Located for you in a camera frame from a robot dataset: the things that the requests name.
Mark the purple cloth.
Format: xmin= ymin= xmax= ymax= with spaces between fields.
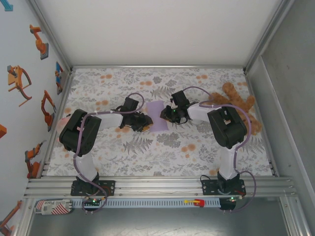
xmin=146 ymin=100 xmax=169 ymax=133

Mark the floral printed table mat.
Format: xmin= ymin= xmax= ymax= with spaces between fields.
xmin=46 ymin=67 xmax=278 ymax=177

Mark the brown teddy bear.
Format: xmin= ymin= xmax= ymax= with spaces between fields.
xmin=208 ymin=82 xmax=263 ymax=136

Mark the pink plush doll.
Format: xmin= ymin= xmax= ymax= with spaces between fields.
xmin=57 ymin=115 xmax=71 ymax=143

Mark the small circuit board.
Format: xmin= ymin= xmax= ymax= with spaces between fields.
xmin=221 ymin=195 xmax=243 ymax=204
xmin=83 ymin=196 xmax=107 ymax=207

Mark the red yellow small tool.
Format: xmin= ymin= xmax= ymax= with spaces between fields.
xmin=184 ymin=198 xmax=205 ymax=207

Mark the red and white label card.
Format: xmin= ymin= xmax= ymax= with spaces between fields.
xmin=33 ymin=199 xmax=73 ymax=216

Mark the aluminium frame crossbar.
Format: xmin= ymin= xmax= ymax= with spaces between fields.
xmin=70 ymin=64 xmax=247 ymax=70

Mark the aluminium mounting rail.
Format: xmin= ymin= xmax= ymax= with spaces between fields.
xmin=23 ymin=175 xmax=300 ymax=199

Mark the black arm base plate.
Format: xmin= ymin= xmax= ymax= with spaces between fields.
xmin=201 ymin=179 xmax=246 ymax=196
xmin=70 ymin=180 xmax=116 ymax=197

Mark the white slotted cable duct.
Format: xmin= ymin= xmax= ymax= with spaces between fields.
xmin=70 ymin=198 xmax=221 ymax=207

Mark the blue orange wall sticker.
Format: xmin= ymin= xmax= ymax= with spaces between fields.
xmin=54 ymin=61 xmax=65 ymax=95

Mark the aluminium side rail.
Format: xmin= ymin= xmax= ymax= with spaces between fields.
xmin=39 ymin=70 xmax=76 ymax=178
xmin=243 ymin=68 xmax=280 ymax=177

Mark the aluminium frame post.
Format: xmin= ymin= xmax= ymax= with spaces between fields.
xmin=242 ymin=0 xmax=296 ymax=74
xmin=27 ymin=0 xmax=74 ymax=74

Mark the orange curved machine wall sticker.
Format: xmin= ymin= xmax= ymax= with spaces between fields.
xmin=6 ymin=65 xmax=32 ymax=107

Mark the aluminium frame leg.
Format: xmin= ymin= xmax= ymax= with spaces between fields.
xmin=13 ymin=198 xmax=35 ymax=236
xmin=279 ymin=196 xmax=312 ymax=236

